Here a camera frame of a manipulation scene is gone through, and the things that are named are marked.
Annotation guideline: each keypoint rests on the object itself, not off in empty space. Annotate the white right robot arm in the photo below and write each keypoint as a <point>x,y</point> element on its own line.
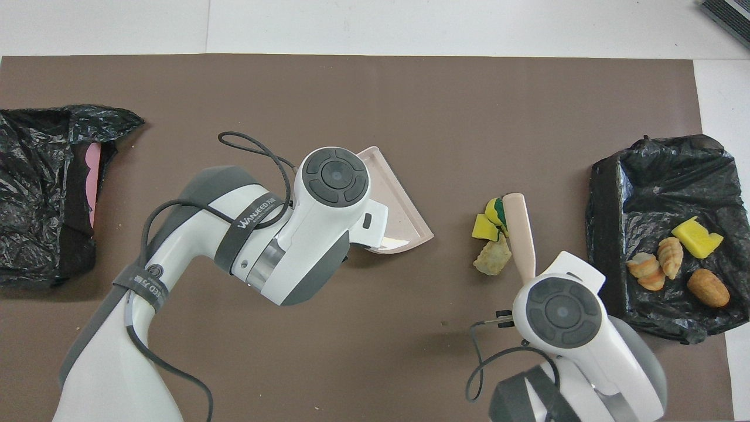
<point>562,310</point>

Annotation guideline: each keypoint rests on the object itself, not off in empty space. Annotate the brown table mat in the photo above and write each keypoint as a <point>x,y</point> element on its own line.
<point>234,88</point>

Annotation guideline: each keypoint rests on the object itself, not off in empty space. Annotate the black bag lined pink bin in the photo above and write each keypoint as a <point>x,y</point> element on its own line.
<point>35,146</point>

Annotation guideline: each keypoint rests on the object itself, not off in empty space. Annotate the yellow and green sponge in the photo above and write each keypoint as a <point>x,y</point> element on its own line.
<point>495,211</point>

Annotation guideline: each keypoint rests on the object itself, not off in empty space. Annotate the yellow notched sponge piece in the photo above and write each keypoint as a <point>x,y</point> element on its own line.
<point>697,239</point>

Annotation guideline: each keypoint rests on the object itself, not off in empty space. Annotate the pale foam chunk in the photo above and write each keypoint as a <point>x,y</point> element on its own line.
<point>671,257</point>

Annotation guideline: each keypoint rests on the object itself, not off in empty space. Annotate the beige foam chunk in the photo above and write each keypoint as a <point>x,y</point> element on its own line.
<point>492,259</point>
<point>643,266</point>

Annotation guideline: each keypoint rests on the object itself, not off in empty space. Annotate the small yellow sponge wedge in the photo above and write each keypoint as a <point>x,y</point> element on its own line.
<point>484,230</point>

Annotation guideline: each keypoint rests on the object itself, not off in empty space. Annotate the grey ribbed device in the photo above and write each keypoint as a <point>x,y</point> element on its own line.
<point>732,14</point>

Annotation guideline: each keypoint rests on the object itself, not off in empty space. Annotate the beige plastic dustpan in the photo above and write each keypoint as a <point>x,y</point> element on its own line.
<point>404,217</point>

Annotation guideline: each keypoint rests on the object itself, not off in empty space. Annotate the beige hand brush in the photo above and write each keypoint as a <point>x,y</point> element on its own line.
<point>518,223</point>

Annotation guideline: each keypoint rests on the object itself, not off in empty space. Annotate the brown oval toy bread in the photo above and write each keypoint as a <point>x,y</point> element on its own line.
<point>709,288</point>

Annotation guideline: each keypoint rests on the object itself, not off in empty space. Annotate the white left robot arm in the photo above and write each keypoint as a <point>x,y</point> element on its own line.
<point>328,223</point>

